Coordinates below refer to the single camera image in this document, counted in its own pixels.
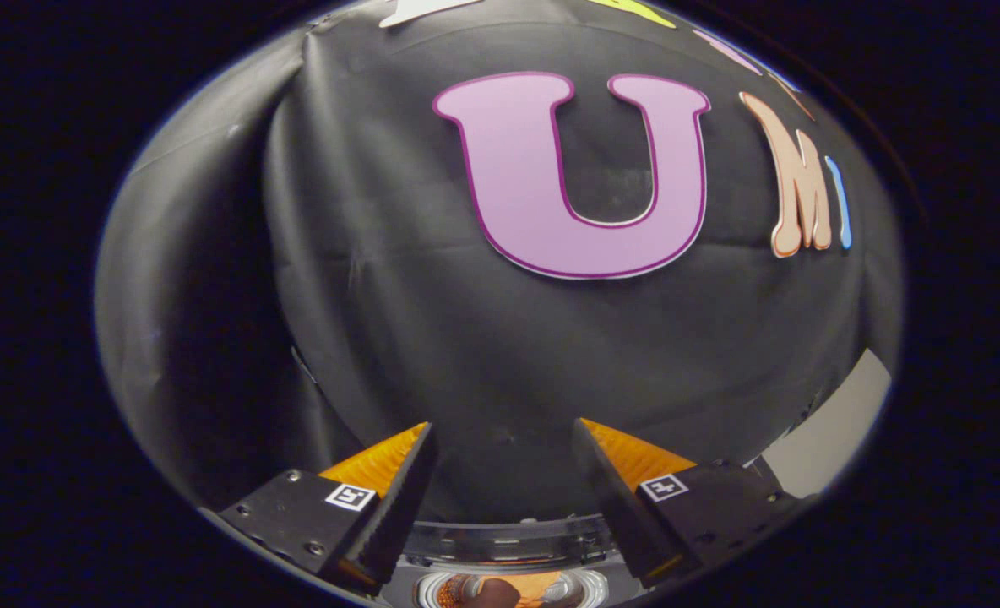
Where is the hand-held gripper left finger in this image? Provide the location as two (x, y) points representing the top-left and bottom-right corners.
(213, 421), (438, 597)

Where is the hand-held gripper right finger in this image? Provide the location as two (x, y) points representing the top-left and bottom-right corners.
(571, 417), (802, 590)

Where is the yellow polo shirt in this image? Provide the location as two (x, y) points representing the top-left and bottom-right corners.
(475, 572), (570, 608)

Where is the grey washing machine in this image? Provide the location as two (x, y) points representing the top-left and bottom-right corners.
(380, 513), (640, 608)

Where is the black backdrop cloth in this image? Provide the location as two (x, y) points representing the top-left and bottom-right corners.
(95, 0), (904, 524)

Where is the grey cabinet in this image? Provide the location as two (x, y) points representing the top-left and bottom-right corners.
(760, 348), (891, 499)

